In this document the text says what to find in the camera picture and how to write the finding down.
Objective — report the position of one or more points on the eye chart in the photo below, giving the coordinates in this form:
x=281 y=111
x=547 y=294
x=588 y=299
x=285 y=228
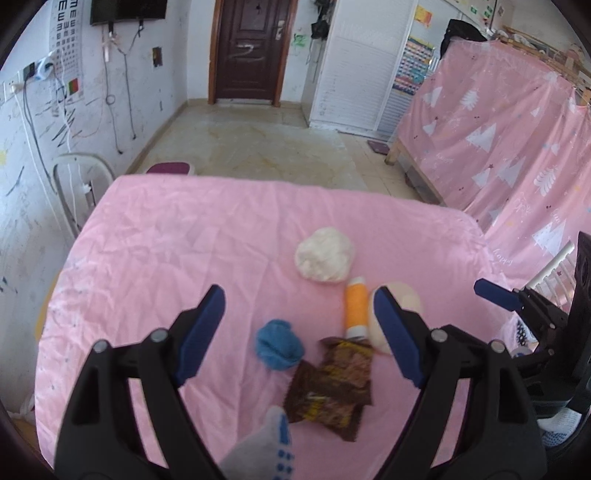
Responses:
x=67 y=46

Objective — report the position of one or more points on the pink printed curtain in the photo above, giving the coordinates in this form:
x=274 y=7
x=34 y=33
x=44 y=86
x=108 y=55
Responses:
x=489 y=138

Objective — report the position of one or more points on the wooden bed frame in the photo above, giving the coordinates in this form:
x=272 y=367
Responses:
x=392 y=152

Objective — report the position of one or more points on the colourful grid poster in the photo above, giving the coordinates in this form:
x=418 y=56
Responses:
x=413 y=67

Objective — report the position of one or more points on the beige paper ball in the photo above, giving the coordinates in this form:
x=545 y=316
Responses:
x=408 y=300

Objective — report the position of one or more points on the orange tube bottle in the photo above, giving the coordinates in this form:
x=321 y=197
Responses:
x=355 y=307

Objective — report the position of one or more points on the yellow poster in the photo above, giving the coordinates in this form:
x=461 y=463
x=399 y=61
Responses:
x=424 y=14

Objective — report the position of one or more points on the hanging black bags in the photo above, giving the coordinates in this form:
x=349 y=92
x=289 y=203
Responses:
x=319 y=25

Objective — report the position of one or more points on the purple stool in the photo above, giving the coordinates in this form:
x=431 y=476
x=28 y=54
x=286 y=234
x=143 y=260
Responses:
x=168 y=168

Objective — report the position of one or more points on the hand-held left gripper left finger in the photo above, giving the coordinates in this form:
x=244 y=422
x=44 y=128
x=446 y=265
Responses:
x=203 y=332

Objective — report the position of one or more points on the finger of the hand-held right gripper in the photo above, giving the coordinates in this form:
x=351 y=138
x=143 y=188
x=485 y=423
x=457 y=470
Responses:
x=496 y=293

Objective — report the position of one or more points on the white wall socket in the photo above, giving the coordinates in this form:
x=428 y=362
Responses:
x=10 y=90

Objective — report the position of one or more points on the white plastic chair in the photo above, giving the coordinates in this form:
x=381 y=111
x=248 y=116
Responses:
x=69 y=184

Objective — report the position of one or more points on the blue sock ball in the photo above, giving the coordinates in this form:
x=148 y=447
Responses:
x=279 y=344

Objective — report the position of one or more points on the black jacket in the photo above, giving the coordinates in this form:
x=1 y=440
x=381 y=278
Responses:
x=461 y=34

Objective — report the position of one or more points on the brown wall plate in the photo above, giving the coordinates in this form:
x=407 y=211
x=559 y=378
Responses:
x=157 y=56

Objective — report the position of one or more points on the floor scale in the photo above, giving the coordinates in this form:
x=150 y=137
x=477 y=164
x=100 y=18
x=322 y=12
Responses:
x=377 y=147

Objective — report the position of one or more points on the dark brown door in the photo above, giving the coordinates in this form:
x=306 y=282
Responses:
x=249 y=50

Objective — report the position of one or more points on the wall plug adapter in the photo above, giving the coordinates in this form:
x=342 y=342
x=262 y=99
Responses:
x=41 y=69

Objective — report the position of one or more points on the white louvered wardrobe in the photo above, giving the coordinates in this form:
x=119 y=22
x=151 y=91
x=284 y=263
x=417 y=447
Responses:
x=355 y=69

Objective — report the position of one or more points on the black wall television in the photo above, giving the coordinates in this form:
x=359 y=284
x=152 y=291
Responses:
x=129 y=10

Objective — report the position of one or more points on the pink tablecloth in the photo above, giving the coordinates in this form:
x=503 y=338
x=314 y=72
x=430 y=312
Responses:
x=184 y=240

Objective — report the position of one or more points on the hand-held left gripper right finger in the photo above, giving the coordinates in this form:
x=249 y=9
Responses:
x=395 y=332

